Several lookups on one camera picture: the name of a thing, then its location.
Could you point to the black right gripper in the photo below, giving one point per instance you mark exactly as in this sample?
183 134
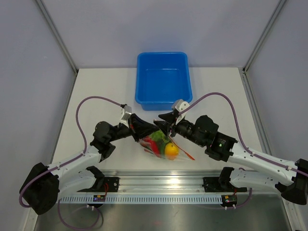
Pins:
165 126

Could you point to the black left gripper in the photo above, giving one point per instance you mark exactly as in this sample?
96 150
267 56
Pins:
139 128

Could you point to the clear zip top bag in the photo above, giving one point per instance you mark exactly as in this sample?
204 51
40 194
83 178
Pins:
183 155

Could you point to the green fake cucumber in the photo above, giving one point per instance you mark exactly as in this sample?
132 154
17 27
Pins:
161 146

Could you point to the yellow fake bell pepper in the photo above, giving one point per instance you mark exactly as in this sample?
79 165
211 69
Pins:
171 151

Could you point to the red fake chili pepper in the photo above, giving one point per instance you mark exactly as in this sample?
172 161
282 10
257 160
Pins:
150 145

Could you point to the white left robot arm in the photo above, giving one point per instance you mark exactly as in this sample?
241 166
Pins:
64 170

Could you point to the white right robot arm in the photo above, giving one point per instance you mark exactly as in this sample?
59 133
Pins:
288 178

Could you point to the blue plastic bin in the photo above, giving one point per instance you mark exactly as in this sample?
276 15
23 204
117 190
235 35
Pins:
162 78

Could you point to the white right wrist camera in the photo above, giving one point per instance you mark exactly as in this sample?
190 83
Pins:
179 107

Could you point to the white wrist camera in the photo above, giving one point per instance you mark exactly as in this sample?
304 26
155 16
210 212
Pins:
126 112
179 107

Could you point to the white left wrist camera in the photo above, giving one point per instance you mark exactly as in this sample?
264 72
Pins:
126 112

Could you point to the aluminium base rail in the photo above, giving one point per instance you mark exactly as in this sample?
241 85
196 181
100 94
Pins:
163 183

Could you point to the white slotted cable duct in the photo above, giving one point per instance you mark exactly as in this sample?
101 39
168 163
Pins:
207 199

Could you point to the left aluminium frame post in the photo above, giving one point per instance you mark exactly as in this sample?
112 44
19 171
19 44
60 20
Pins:
52 26

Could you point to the aluminium frame post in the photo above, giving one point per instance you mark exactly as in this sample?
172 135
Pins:
265 33
52 26

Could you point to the right aluminium frame post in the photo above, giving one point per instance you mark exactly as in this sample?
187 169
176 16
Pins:
265 33

